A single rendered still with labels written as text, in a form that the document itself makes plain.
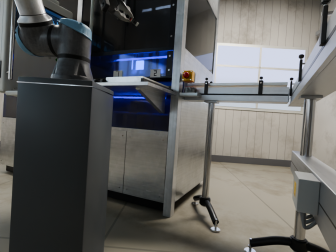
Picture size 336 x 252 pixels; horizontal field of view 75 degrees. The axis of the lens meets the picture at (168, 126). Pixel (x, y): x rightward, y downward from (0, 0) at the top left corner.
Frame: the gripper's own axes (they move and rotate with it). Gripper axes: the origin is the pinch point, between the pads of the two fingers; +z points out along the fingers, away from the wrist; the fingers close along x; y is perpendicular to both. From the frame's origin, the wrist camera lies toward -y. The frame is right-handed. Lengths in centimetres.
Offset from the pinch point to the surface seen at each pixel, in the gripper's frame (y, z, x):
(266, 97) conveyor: -1, 92, -19
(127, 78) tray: -13.6, 16.5, 22.9
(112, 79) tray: -10.9, 10.6, 31.1
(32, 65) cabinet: 16, -37, 83
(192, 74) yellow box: 13, 52, 7
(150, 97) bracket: -10.3, 35.0, 26.6
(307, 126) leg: -38, 93, -32
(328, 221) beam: -97, 55, -35
